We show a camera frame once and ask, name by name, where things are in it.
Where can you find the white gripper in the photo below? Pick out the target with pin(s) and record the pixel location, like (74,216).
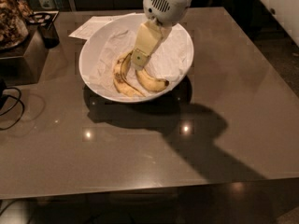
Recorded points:
(166,6)

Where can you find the glass jar with snacks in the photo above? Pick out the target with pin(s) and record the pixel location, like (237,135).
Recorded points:
(13,29)

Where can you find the white paper napkin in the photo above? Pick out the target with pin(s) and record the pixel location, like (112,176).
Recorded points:
(107,69)

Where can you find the black cup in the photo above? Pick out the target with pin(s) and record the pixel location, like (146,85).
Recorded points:
(49,36)

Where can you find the white bowl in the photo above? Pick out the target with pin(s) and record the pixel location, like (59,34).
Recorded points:
(171,61)

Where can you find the yellow banana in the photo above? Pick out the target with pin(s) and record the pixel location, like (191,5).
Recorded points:
(150,83)
(120,70)

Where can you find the white paper sheet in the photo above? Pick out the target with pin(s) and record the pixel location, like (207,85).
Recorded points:
(94,24)

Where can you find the dark box stand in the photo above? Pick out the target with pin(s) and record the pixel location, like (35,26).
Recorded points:
(24,64)

